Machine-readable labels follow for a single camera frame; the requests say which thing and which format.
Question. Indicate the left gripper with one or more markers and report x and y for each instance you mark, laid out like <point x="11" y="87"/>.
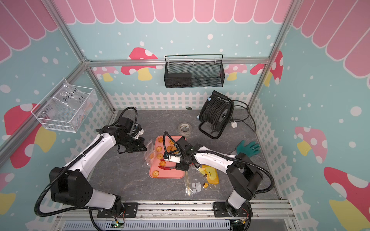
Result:
<point x="140" y="145"/>

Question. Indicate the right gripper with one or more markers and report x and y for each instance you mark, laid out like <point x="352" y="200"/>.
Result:
<point x="180" y="167"/>

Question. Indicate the red kitchen tongs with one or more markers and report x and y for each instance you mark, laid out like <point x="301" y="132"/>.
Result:
<point x="166" y="167"/>

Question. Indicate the round cookie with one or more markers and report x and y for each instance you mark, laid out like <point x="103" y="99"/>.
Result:
<point x="155" y="173"/>

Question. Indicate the clear resealable bag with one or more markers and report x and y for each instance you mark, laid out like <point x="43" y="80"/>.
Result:
<point x="150" y="153"/>

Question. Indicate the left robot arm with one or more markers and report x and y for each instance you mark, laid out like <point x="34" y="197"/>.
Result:
<point x="69" y="184"/>

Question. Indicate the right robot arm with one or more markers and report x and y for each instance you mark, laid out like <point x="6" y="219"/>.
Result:
<point x="247" y="179"/>

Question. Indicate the yellow plush toy bag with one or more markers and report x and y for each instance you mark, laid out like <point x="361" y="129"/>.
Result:
<point x="201" y="178"/>

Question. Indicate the clear tape roll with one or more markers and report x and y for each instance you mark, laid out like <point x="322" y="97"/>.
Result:
<point x="185" y="129"/>

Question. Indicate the pink tray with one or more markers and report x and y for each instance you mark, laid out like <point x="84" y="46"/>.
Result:
<point x="159" y="161"/>

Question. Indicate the white power plug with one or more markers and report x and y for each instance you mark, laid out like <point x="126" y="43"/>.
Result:
<point x="234" y="124"/>

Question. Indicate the black box in basket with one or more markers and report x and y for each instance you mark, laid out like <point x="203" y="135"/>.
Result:
<point x="178" y="80"/>

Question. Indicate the green rubber glove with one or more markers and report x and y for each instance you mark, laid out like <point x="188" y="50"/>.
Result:
<point x="251" y="149"/>

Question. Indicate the black cable reel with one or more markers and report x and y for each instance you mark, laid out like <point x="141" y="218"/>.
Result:
<point x="217" y="111"/>

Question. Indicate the white wire wall basket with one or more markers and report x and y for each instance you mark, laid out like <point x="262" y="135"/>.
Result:
<point x="65" y="108"/>

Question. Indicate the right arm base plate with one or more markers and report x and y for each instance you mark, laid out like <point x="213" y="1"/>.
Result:
<point x="225" y="210"/>

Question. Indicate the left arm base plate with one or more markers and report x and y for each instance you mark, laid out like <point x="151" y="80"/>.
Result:
<point x="126" y="210"/>

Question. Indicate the black mesh wall basket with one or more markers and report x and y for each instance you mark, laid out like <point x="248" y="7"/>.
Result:
<point x="207" y="70"/>

